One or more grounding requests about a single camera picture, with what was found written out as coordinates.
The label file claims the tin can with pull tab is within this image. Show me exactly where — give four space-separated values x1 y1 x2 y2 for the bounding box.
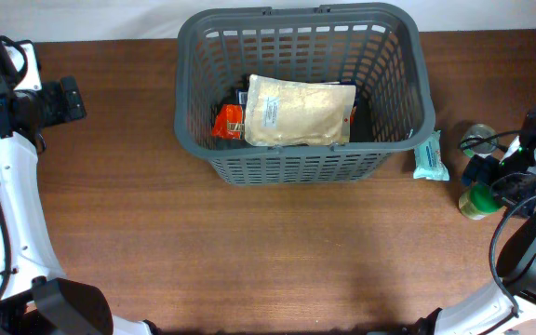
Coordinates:
459 124 499 158

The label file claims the green lid glass jar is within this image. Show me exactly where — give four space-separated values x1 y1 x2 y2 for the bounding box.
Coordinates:
458 183 502 221

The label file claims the orange spaghetti packet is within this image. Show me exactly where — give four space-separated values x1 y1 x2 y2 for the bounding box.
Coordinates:
211 104 356 146

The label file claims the grey plastic mesh basket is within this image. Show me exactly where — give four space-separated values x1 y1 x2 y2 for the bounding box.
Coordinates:
174 3 436 185

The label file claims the clear bag of rice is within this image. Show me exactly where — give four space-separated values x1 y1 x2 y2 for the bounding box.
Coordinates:
244 74 356 147

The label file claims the blue cardboard food box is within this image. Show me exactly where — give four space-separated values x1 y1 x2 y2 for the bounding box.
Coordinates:
235 89 248 105

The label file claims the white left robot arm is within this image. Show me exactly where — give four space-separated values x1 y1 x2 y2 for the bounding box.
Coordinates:
0 76 159 334

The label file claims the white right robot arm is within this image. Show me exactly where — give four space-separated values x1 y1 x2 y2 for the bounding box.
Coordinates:
405 109 536 335

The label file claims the green white tissue pack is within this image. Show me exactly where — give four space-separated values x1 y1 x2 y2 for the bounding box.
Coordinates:
413 130 449 181

